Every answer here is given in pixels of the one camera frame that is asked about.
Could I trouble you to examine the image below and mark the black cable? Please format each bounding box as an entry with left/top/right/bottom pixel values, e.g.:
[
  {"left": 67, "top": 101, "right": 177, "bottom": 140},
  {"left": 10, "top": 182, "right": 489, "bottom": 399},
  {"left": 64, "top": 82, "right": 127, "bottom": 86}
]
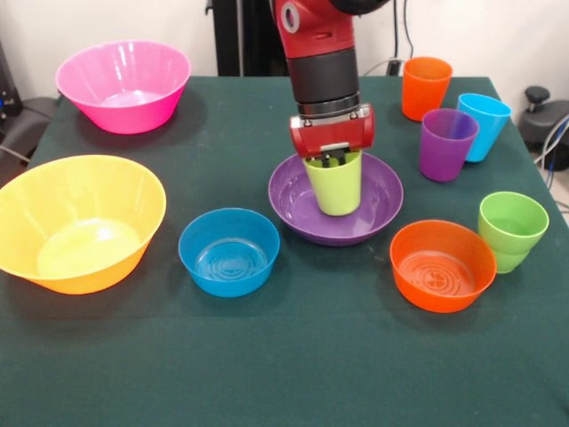
[
  {"left": 403, "top": 0, "right": 418, "bottom": 60},
  {"left": 393, "top": 0, "right": 401, "bottom": 61}
]

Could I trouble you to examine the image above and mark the dark green tablecloth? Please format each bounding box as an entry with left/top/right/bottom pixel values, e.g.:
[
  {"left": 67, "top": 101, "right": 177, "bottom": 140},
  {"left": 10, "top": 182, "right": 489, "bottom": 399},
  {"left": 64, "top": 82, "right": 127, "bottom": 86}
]
[{"left": 0, "top": 75, "right": 569, "bottom": 427}]

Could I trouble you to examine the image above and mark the orange cup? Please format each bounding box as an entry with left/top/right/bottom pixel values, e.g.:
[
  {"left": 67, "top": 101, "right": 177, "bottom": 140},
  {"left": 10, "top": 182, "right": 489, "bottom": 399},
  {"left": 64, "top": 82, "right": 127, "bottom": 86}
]
[{"left": 402, "top": 56, "right": 453, "bottom": 122}]

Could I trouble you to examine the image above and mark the small blue bowl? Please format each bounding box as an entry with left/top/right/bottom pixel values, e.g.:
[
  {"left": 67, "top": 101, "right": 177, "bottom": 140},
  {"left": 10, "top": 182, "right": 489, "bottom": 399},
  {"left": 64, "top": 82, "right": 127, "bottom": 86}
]
[{"left": 178, "top": 207, "right": 282, "bottom": 298}]

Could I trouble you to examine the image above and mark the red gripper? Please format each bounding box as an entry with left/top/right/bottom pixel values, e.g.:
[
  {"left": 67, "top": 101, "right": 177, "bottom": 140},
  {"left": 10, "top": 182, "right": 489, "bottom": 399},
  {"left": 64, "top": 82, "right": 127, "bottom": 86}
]
[{"left": 289, "top": 104, "right": 376, "bottom": 169}]

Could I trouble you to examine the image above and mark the blue cup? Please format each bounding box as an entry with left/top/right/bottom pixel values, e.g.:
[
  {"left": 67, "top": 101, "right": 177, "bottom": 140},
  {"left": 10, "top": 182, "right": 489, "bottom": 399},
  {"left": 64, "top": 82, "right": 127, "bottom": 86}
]
[{"left": 457, "top": 93, "right": 512, "bottom": 164}]

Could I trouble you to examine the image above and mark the lime yellow cup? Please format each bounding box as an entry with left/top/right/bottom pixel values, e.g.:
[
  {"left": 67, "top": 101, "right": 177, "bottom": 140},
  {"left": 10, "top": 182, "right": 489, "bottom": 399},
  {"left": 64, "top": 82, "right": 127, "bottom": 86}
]
[{"left": 303, "top": 149, "right": 364, "bottom": 218}]

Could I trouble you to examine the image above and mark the purple bowl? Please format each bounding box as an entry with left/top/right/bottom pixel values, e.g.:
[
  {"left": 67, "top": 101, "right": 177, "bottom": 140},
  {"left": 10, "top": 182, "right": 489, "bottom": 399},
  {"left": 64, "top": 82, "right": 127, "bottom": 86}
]
[{"left": 268, "top": 150, "right": 405, "bottom": 246}]

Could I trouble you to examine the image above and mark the blue cable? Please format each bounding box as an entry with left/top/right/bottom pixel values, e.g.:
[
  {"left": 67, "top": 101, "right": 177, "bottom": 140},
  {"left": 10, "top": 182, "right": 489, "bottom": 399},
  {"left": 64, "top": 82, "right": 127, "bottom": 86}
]
[{"left": 535, "top": 113, "right": 569, "bottom": 188}]

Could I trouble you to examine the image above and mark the large orange yellow bowl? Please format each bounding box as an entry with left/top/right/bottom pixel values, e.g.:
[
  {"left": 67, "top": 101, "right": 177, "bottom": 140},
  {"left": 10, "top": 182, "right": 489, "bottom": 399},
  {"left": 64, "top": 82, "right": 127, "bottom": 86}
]
[{"left": 0, "top": 154, "right": 168, "bottom": 295}]

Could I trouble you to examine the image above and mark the purple cup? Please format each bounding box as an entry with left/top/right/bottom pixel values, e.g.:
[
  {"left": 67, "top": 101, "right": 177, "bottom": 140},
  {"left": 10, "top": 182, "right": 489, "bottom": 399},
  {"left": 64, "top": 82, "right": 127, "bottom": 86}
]
[{"left": 419, "top": 108, "right": 480, "bottom": 183}]

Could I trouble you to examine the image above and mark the white cable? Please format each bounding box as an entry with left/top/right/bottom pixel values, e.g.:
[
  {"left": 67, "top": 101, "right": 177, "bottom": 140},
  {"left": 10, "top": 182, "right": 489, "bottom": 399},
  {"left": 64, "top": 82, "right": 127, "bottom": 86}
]
[{"left": 362, "top": 57, "right": 395, "bottom": 77}]

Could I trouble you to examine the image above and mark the green cup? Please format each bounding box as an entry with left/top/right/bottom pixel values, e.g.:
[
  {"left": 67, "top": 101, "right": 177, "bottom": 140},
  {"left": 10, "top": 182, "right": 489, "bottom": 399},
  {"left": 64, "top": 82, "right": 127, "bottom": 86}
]
[
  {"left": 477, "top": 191, "right": 550, "bottom": 257},
  {"left": 488, "top": 246, "right": 533, "bottom": 275}
]

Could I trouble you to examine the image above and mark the black computer tower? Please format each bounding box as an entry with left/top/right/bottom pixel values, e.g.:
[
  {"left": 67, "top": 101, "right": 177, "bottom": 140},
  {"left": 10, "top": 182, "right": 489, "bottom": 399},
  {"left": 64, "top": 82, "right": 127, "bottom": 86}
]
[{"left": 0, "top": 39, "right": 23, "bottom": 130}]

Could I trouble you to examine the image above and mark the large pink bowl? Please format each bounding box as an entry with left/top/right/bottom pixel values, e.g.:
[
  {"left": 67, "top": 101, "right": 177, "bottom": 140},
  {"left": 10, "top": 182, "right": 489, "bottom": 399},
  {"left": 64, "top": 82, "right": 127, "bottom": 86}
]
[{"left": 54, "top": 39, "right": 193, "bottom": 135}]

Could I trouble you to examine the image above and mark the small orange bowl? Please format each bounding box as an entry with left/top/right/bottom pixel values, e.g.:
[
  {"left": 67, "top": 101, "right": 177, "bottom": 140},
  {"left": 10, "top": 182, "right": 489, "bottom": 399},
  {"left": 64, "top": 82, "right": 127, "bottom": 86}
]
[{"left": 389, "top": 219, "right": 498, "bottom": 314}]

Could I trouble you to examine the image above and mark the black equipment with knob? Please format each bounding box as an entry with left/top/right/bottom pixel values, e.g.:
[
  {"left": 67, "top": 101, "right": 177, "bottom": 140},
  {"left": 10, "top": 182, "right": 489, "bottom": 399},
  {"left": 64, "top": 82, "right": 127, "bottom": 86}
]
[{"left": 518, "top": 86, "right": 569, "bottom": 155}]

